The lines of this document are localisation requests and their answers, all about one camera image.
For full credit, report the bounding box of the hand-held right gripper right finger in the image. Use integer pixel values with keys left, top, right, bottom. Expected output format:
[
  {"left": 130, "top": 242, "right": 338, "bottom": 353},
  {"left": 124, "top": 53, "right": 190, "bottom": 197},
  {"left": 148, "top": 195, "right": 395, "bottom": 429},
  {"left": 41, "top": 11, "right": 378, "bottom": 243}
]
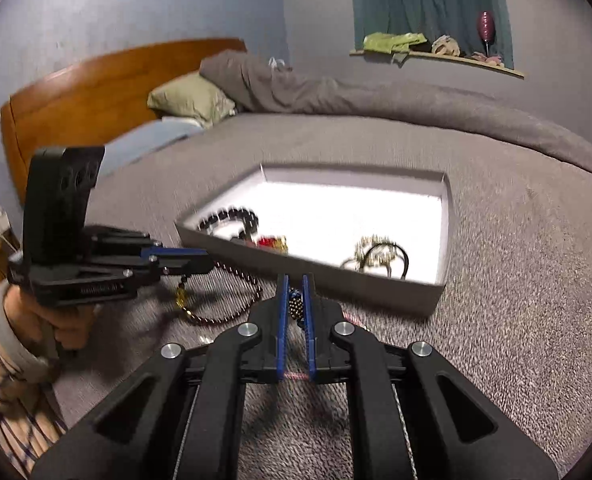
[{"left": 301, "top": 273, "right": 559, "bottom": 480}]

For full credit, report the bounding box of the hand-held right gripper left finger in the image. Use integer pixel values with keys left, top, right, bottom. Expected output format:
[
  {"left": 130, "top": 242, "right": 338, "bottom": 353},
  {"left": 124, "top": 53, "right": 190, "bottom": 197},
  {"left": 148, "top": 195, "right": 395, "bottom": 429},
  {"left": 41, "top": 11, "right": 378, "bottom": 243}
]
[{"left": 31, "top": 274, "right": 292, "bottom": 480}]

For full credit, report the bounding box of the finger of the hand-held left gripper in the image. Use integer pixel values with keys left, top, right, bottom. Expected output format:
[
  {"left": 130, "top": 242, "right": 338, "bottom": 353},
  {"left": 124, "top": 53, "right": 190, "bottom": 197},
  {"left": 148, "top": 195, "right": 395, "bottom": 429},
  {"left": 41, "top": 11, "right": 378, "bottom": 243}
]
[
  {"left": 85, "top": 226, "right": 166, "bottom": 262},
  {"left": 83, "top": 249, "right": 212, "bottom": 287}
]

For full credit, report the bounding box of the blue bead bracelet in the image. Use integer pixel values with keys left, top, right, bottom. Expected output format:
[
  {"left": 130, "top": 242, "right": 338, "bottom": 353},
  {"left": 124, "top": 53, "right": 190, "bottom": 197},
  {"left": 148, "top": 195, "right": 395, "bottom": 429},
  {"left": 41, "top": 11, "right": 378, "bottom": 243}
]
[{"left": 287, "top": 287, "right": 308, "bottom": 331}]

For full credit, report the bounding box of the dark small bead string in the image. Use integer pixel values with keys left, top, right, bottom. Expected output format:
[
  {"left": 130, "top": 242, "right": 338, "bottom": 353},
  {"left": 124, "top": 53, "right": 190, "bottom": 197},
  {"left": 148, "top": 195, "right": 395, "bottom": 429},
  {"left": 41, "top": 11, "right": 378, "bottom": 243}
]
[{"left": 176, "top": 260, "right": 264, "bottom": 328}]

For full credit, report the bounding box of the grey cardboard box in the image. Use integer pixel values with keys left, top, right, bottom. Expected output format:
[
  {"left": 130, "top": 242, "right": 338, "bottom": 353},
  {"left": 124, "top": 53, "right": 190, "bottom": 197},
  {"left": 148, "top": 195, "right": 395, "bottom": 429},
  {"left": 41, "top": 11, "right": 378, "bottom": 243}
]
[{"left": 175, "top": 161, "right": 451, "bottom": 317}]

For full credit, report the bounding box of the black large bead bracelet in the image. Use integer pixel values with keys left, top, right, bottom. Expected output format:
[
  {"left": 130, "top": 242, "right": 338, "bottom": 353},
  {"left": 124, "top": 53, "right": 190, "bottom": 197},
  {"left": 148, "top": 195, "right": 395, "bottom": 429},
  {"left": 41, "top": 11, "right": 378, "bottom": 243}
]
[{"left": 196, "top": 206, "right": 261, "bottom": 245}]

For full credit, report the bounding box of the red bead bracelet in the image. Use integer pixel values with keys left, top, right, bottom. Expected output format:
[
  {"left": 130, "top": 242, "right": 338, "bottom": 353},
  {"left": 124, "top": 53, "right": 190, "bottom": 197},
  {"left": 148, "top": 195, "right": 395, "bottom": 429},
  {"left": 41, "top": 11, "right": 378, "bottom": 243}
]
[{"left": 256, "top": 235, "right": 289, "bottom": 253}]

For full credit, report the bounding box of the gold bead chain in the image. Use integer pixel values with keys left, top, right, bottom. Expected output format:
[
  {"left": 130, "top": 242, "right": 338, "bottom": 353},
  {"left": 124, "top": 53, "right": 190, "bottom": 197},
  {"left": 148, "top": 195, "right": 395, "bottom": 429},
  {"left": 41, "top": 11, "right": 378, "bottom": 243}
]
[{"left": 353, "top": 235, "right": 397, "bottom": 267}]

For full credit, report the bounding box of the black cord bracelet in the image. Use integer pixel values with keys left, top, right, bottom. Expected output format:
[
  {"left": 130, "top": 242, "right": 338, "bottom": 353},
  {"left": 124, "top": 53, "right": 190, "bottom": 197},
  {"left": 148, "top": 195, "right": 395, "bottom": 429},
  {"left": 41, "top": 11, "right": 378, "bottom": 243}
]
[{"left": 340, "top": 242, "right": 410, "bottom": 281}]

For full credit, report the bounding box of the person's left forearm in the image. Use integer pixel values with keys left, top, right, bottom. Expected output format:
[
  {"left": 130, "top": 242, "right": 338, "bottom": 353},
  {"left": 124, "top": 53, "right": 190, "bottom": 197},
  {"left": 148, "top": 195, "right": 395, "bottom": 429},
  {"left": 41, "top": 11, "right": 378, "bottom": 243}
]
[{"left": 0, "top": 282, "right": 69, "bottom": 478}]

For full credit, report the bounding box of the person's left hand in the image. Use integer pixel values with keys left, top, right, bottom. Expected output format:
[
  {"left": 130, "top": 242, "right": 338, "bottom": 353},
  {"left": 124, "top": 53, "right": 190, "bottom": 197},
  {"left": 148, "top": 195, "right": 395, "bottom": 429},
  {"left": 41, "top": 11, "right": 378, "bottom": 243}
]
[{"left": 6, "top": 280, "right": 99, "bottom": 353}]

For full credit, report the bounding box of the blue pillow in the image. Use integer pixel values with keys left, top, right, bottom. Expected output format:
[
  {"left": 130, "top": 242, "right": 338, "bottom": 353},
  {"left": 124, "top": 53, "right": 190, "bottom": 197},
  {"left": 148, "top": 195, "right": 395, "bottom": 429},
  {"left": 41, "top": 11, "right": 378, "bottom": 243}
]
[{"left": 98, "top": 117, "right": 204, "bottom": 178}]

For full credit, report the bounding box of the wooden headboard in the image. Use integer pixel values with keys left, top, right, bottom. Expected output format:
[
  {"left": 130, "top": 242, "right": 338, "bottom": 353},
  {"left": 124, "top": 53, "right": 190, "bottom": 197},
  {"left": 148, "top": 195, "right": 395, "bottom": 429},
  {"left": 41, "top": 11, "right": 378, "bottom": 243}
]
[{"left": 0, "top": 37, "right": 248, "bottom": 206}]

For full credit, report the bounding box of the green pillow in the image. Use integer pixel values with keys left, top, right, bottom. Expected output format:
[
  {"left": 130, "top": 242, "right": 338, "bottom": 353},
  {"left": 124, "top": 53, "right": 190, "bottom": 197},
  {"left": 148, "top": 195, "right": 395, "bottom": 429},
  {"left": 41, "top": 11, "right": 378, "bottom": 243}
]
[{"left": 147, "top": 72, "right": 237, "bottom": 128}]

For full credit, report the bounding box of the grey bedspread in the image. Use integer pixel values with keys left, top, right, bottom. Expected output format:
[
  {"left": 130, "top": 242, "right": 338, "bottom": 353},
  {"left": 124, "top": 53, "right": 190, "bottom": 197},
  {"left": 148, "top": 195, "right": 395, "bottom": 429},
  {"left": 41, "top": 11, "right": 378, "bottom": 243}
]
[{"left": 51, "top": 110, "right": 592, "bottom": 480}]

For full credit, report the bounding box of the grey duvet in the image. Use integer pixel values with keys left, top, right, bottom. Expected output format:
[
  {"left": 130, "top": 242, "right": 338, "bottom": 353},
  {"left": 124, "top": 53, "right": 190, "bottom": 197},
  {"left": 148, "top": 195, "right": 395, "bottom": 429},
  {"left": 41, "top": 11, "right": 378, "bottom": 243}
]
[{"left": 199, "top": 50, "right": 592, "bottom": 193}]

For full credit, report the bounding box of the green cloth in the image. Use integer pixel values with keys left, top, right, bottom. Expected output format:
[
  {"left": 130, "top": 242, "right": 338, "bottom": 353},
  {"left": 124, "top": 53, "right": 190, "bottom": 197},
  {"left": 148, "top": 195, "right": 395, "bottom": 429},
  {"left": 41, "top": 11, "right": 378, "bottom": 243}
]
[{"left": 363, "top": 31, "right": 429, "bottom": 55}]

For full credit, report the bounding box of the beige cloth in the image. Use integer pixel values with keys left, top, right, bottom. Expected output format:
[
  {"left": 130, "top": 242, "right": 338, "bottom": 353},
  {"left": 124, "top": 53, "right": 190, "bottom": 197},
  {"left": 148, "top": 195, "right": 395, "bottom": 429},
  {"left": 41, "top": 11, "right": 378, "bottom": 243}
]
[{"left": 432, "top": 35, "right": 461, "bottom": 57}]

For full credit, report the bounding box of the small pink cloth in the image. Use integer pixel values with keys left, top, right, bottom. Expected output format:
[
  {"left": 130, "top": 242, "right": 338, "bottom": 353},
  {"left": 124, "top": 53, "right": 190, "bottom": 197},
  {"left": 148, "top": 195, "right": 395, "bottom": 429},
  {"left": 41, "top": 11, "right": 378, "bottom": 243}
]
[{"left": 468, "top": 52, "right": 507, "bottom": 67}]

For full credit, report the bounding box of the window sill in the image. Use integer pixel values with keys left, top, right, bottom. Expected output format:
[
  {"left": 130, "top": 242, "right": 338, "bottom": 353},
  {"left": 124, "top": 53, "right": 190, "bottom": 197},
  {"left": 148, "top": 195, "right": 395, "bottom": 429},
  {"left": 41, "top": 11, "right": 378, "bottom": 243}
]
[{"left": 349, "top": 49, "right": 525, "bottom": 80}]

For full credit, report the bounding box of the teal curtain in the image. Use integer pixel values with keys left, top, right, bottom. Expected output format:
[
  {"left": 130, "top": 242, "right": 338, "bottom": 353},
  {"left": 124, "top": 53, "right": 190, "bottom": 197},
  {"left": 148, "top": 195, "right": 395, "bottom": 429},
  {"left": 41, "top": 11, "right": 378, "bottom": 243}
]
[{"left": 348, "top": 0, "right": 516, "bottom": 68}]

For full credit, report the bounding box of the pink goblet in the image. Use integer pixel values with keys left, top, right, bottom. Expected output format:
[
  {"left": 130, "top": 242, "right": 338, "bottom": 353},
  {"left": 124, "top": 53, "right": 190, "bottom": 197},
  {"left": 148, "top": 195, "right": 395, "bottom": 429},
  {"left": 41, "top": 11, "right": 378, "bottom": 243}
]
[{"left": 477, "top": 10, "right": 497, "bottom": 56}]

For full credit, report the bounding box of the pink string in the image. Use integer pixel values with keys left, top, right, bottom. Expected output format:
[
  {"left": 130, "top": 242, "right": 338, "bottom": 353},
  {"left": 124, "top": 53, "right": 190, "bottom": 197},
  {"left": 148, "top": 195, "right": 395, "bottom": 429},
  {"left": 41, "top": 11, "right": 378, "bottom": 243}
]
[{"left": 282, "top": 310, "right": 369, "bottom": 382}]

